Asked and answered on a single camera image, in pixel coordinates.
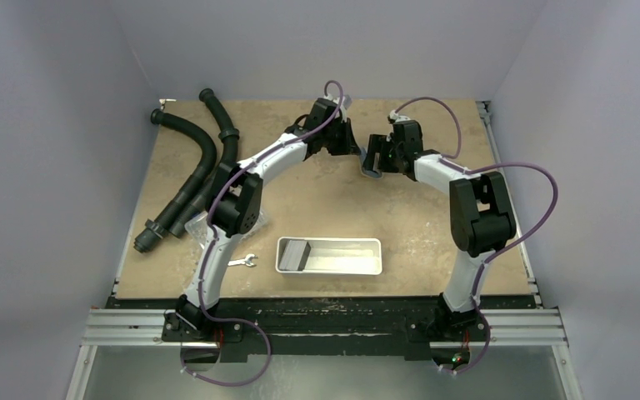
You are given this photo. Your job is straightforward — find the grey credit card stack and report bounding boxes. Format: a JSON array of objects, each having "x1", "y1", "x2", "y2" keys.
[{"x1": 278, "y1": 240, "x2": 312, "y2": 272}]

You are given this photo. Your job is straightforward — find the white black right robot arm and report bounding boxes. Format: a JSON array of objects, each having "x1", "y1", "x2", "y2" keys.
[{"x1": 362, "y1": 120, "x2": 517, "y2": 339}]

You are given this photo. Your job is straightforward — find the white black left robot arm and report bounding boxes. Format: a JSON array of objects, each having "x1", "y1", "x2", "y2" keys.
[{"x1": 174, "y1": 95, "x2": 359, "y2": 341}]

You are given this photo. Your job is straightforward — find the white rectangular tray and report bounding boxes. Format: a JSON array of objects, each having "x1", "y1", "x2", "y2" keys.
[{"x1": 275, "y1": 237, "x2": 383, "y2": 276}]

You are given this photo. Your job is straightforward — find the silver open-end wrench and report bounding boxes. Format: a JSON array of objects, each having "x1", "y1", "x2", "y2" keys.
[{"x1": 227, "y1": 253, "x2": 258, "y2": 268}]

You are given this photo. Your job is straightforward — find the clear plastic bag of screws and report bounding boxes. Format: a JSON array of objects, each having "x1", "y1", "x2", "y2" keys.
[{"x1": 184, "y1": 209, "x2": 270, "y2": 250}]

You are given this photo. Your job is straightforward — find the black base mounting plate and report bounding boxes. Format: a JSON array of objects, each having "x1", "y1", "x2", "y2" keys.
[{"x1": 106, "y1": 295, "x2": 535, "y2": 363}]

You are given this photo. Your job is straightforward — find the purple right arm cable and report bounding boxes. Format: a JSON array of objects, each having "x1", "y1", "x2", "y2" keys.
[{"x1": 388, "y1": 97, "x2": 560, "y2": 377}]

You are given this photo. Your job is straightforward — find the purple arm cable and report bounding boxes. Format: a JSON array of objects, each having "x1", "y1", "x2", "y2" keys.
[
  {"x1": 179, "y1": 80, "x2": 347, "y2": 388},
  {"x1": 388, "y1": 97, "x2": 560, "y2": 377}
]

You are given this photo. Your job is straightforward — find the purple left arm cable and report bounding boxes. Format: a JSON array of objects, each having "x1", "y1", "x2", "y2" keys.
[{"x1": 179, "y1": 80, "x2": 347, "y2": 388}]

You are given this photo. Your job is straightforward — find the black corrugated hose right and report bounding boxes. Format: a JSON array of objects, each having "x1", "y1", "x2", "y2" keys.
[{"x1": 169, "y1": 87, "x2": 241, "y2": 239}]

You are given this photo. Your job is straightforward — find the black corrugated hose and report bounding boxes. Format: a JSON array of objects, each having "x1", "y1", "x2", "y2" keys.
[
  {"x1": 132, "y1": 107, "x2": 218, "y2": 254},
  {"x1": 169, "y1": 87, "x2": 241, "y2": 239}
]

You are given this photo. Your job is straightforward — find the black corrugated hose left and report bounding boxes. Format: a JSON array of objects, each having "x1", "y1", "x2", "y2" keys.
[{"x1": 132, "y1": 107, "x2": 218, "y2": 254}]

